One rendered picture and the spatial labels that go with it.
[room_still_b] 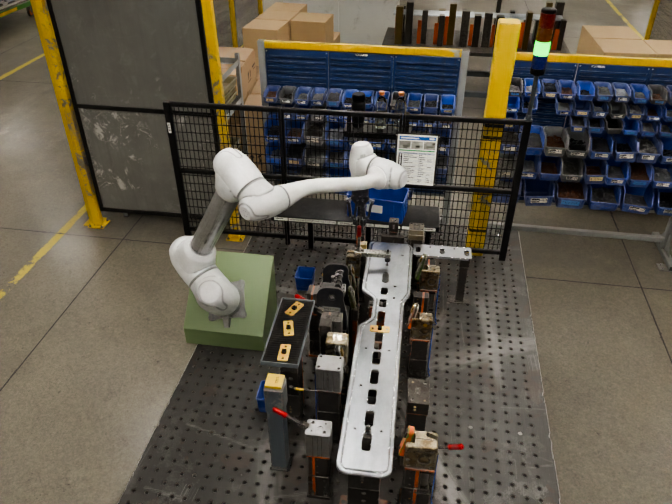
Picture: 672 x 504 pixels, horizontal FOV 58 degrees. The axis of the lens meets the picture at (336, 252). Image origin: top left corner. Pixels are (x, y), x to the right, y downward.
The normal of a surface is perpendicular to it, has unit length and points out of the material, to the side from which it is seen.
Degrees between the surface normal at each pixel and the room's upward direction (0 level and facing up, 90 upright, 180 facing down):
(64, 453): 0
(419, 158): 90
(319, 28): 90
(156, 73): 92
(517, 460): 0
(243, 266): 44
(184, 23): 90
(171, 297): 0
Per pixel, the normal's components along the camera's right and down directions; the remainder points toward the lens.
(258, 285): -0.11, -0.19
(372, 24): -0.16, 0.56
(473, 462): 0.00, -0.82
